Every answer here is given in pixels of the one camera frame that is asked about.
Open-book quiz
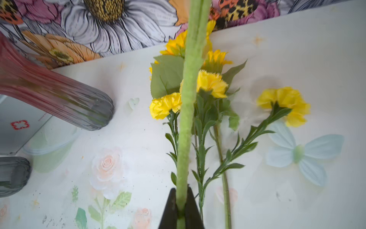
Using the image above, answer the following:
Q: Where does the grey metal case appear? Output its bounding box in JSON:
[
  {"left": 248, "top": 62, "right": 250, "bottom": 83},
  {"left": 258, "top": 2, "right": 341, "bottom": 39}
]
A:
[{"left": 1, "top": 95, "right": 52, "bottom": 156}]

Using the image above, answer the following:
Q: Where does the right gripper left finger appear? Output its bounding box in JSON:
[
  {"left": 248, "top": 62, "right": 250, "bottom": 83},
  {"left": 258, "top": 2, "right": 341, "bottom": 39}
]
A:
[{"left": 158, "top": 188, "right": 178, "bottom": 229}]

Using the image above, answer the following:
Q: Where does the small yellow wildflower sprig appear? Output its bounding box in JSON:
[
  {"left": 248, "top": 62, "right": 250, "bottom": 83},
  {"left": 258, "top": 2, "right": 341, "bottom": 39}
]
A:
[{"left": 176, "top": 1, "right": 211, "bottom": 229}]

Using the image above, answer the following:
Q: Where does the large sunflower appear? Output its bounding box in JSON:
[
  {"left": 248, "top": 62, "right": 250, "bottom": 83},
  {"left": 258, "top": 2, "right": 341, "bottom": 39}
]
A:
[{"left": 148, "top": 19, "right": 218, "bottom": 100}]

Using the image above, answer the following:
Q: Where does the yellow carnation stem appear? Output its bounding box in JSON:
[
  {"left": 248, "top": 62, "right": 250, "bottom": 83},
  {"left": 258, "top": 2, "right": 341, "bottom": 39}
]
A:
[
  {"left": 192, "top": 70, "right": 228, "bottom": 219},
  {"left": 200, "top": 86, "right": 312, "bottom": 201},
  {"left": 149, "top": 93, "right": 182, "bottom": 168}
]

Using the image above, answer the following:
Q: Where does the floral table mat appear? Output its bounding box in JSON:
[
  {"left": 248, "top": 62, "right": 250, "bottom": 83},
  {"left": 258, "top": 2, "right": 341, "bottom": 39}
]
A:
[{"left": 0, "top": 0, "right": 366, "bottom": 229}]

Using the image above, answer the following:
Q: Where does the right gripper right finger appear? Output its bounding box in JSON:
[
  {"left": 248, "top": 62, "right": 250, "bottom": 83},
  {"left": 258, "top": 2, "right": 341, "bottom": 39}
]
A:
[{"left": 185, "top": 186, "right": 204, "bottom": 229}]

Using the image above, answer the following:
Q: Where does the ribbed glass vase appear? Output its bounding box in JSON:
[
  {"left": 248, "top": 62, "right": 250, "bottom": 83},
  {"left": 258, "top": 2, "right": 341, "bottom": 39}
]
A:
[
  {"left": 1, "top": 35, "right": 114, "bottom": 131},
  {"left": 1, "top": 156, "right": 31, "bottom": 198}
]

